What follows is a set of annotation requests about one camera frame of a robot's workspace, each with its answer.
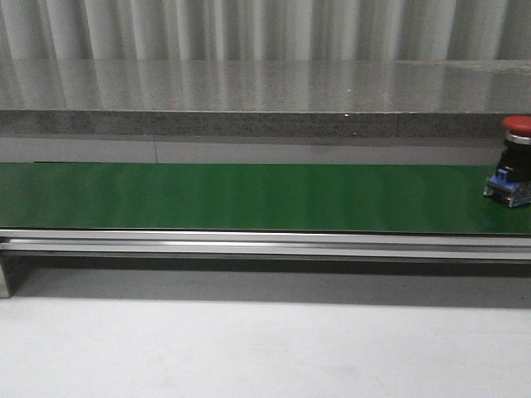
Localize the red mushroom push button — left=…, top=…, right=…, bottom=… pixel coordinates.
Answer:
left=483, top=115, right=530, bottom=208

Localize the green conveyor belt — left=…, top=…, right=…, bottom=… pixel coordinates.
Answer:
left=1, top=163, right=530, bottom=235

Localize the grey granite ledge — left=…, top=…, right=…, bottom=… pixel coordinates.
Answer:
left=1, top=59, right=530, bottom=144

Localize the white pleated curtain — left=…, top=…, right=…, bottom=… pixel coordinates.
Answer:
left=1, top=1, right=530, bottom=61

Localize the aluminium conveyor frame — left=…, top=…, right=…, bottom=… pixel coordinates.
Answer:
left=1, top=228, right=530, bottom=308

